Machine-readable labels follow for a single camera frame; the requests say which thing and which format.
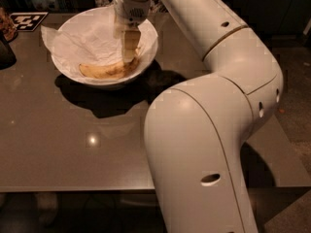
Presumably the white crumpled paper liner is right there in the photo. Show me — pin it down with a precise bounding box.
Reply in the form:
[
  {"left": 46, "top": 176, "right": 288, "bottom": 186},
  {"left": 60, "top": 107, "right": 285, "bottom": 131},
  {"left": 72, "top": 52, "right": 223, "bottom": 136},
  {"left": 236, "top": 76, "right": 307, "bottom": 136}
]
[{"left": 41, "top": 7, "right": 157, "bottom": 79}]

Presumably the black white fiducial marker card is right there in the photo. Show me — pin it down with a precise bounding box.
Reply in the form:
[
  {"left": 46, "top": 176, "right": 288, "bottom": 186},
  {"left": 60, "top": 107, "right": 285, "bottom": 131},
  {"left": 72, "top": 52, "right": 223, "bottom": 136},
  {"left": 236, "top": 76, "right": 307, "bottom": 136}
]
[{"left": 10, "top": 12, "right": 49, "bottom": 32}]

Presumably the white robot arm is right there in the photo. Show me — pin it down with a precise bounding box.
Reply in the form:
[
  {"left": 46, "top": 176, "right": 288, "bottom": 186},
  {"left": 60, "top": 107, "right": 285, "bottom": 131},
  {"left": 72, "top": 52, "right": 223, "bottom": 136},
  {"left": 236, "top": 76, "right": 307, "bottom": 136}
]
[{"left": 115, "top": 0, "right": 283, "bottom": 233}]

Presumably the yellow spotted banana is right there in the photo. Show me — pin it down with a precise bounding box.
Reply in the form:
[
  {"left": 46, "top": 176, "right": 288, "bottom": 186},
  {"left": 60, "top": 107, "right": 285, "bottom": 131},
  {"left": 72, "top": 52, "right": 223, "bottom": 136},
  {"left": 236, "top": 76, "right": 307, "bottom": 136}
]
[{"left": 79, "top": 57, "right": 139, "bottom": 80}]

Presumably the white ceramic bowl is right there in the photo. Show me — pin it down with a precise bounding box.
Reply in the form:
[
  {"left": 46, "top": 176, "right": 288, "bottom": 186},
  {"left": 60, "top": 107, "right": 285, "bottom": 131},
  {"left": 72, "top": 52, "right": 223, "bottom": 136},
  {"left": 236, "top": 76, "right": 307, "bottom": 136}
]
[{"left": 41, "top": 6, "right": 158, "bottom": 89}]

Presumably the brown patterned container left edge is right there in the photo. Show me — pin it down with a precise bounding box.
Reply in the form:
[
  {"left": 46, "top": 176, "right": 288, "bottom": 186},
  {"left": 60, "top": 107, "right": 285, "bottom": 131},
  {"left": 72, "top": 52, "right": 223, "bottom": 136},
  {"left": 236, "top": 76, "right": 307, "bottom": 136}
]
[{"left": 0, "top": 8, "right": 17, "bottom": 42}]

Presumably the dark round object left edge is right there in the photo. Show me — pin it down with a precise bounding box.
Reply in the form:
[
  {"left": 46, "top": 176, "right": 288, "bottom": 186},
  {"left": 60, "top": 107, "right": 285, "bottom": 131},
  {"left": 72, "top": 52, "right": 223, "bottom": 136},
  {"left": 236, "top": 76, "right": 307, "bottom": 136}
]
[{"left": 0, "top": 31, "right": 17, "bottom": 69}]

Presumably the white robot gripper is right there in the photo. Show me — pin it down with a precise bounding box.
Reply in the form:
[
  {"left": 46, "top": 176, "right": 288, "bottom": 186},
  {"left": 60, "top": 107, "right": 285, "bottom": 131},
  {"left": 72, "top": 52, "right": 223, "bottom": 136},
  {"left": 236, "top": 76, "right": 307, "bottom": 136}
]
[{"left": 113, "top": 0, "right": 150, "bottom": 63}]

